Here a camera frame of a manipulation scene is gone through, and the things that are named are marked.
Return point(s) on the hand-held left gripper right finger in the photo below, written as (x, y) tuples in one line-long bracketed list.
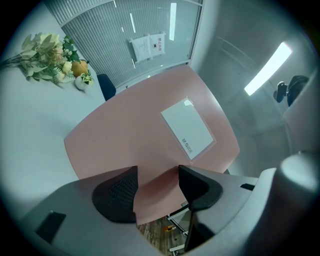
[(220, 200)]

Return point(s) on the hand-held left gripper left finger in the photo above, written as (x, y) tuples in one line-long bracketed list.
[(82, 220)]

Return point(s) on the person's white shirt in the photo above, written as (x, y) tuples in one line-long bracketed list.
[(303, 120)]

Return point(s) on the dark blue chair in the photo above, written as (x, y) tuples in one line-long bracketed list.
[(107, 86)]

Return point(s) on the ceiling strip light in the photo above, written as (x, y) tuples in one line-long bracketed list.
[(268, 68)]

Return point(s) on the orange pumpkin ornament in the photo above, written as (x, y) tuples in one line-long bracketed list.
[(80, 68)]

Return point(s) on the artificial flower bouquet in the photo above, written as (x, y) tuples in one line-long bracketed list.
[(42, 57)]

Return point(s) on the white paper notice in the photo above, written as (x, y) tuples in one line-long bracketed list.
[(147, 47)]

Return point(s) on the black head-worn camera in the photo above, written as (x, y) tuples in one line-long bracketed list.
[(280, 91)]

